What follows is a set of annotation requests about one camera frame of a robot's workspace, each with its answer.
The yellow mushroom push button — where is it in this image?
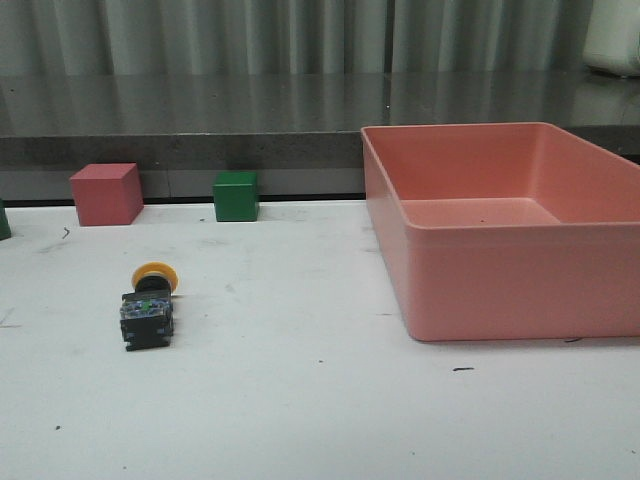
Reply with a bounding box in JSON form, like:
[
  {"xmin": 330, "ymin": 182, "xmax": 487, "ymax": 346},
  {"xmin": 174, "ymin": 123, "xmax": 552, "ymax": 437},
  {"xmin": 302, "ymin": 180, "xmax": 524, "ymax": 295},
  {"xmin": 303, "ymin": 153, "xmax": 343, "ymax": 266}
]
[{"xmin": 119, "ymin": 261, "xmax": 179, "ymax": 352}]

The pink plastic bin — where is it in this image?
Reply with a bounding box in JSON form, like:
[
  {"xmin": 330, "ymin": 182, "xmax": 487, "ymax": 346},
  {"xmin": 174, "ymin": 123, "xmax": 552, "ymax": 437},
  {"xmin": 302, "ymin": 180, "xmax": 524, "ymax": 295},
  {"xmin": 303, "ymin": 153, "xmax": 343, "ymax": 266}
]
[{"xmin": 361, "ymin": 122, "xmax": 639, "ymax": 342}]

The white appliance in background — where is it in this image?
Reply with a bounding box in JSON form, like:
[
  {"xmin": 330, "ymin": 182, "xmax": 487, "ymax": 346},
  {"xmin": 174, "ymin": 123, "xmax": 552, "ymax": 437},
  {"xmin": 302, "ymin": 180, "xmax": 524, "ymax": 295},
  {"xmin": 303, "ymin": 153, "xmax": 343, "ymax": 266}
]
[{"xmin": 582, "ymin": 0, "xmax": 639, "ymax": 77}]

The green cube block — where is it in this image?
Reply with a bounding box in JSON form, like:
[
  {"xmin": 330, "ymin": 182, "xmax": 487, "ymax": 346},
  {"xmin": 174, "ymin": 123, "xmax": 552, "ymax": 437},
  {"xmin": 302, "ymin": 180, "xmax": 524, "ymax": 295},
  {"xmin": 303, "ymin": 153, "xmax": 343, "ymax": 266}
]
[{"xmin": 213, "ymin": 171, "xmax": 259, "ymax": 222}]

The grey stone counter ledge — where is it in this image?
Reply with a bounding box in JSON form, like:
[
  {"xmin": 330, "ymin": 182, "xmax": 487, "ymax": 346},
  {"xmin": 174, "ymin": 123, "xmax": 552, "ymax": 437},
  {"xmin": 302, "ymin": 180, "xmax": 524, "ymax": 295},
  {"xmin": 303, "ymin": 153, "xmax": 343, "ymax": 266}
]
[{"xmin": 1, "ymin": 71, "xmax": 639, "ymax": 206}]

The dark green block at edge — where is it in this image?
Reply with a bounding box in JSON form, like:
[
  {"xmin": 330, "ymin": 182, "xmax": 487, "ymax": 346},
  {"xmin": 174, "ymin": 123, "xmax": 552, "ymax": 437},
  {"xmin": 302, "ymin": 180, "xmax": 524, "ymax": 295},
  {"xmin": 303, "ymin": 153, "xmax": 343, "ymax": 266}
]
[{"xmin": 0, "ymin": 200, "xmax": 12, "ymax": 241}]

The pink cube block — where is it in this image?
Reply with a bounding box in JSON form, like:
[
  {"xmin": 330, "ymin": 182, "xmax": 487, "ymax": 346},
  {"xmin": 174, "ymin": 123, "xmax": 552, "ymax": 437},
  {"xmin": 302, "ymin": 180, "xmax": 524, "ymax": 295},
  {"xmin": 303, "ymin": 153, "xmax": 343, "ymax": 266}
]
[{"xmin": 69, "ymin": 163, "xmax": 144, "ymax": 226}]

